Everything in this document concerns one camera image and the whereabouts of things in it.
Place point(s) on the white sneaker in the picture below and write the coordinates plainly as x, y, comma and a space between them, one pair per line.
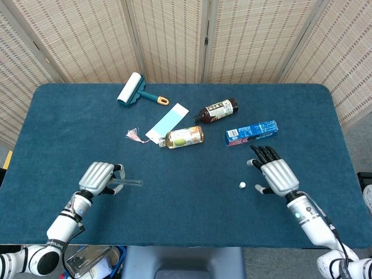
368, 197

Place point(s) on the black box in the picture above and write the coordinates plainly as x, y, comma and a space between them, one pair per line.
364, 180

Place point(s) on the shiny metal box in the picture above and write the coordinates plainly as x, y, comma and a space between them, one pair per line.
84, 261

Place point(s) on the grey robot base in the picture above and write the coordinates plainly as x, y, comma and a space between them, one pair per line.
183, 261

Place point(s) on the blue cookie box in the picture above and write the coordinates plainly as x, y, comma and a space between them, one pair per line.
253, 132

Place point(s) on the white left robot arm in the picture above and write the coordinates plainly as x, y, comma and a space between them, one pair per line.
62, 226

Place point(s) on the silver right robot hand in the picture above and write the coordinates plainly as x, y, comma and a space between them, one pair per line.
280, 177

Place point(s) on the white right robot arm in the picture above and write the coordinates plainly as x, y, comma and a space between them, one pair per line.
315, 226

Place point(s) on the dark brown drink bottle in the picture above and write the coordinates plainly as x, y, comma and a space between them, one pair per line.
218, 110

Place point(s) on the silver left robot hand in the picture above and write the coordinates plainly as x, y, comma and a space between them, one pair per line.
94, 177

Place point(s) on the paper bookmark with pink tassel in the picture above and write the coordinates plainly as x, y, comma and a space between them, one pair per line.
171, 119

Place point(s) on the clear glass test tube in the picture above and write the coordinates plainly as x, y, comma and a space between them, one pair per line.
133, 183

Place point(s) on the small white rubber stopper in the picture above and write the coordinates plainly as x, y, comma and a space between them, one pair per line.
242, 185

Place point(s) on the teal lint roller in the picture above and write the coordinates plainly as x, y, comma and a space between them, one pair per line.
129, 87

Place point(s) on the blue storage bin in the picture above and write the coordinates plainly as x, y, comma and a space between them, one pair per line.
122, 258

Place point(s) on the yellow juice bottle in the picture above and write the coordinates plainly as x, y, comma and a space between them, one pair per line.
186, 136

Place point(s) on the blue velvet tablecloth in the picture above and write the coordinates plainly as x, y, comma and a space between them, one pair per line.
186, 209

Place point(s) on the woven bamboo folding screen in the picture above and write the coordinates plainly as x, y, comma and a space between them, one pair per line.
168, 35

